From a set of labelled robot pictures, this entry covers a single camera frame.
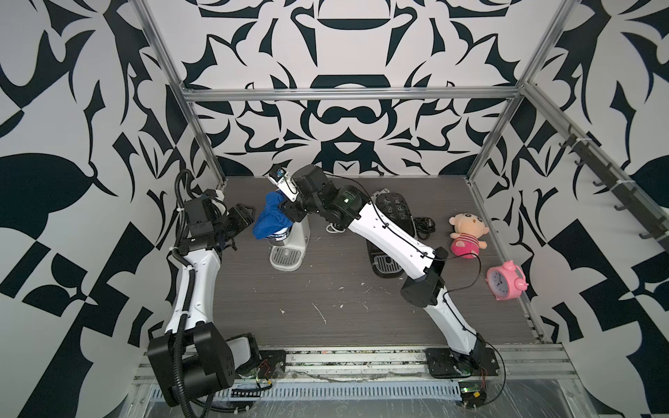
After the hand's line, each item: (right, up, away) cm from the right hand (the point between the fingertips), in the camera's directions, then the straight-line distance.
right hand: (283, 192), depth 74 cm
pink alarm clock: (+67, -27, +7) cm, 73 cm away
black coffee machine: (+34, -3, +7) cm, 35 cm away
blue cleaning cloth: (-3, -8, 0) cm, 8 cm away
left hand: (-13, -5, +7) cm, 16 cm away
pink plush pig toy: (+63, -13, +22) cm, 68 cm away
